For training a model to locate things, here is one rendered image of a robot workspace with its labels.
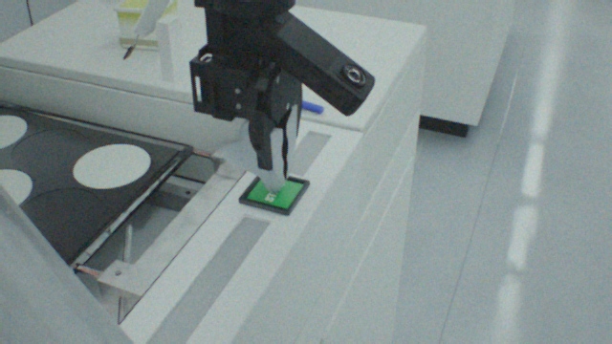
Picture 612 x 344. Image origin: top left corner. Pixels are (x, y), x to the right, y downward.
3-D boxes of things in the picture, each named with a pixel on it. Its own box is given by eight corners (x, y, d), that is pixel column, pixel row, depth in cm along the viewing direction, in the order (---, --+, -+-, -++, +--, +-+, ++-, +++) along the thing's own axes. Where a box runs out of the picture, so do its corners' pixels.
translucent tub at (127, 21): (119, 50, 94) (112, 7, 91) (141, 31, 100) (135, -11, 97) (163, 53, 93) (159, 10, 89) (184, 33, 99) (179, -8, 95)
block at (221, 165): (213, 173, 83) (211, 154, 81) (226, 160, 85) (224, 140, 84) (270, 187, 80) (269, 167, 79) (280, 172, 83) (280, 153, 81)
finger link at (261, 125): (269, 150, 63) (266, 71, 58) (286, 154, 63) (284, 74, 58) (248, 175, 60) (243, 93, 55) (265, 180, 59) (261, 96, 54)
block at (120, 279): (101, 299, 64) (96, 278, 63) (120, 278, 67) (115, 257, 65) (166, 322, 62) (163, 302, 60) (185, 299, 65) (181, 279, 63)
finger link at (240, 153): (234, 181, 67) (228, 104, 62) (286, 194, 65) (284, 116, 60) (220, 198, 65) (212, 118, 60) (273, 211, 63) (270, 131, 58)
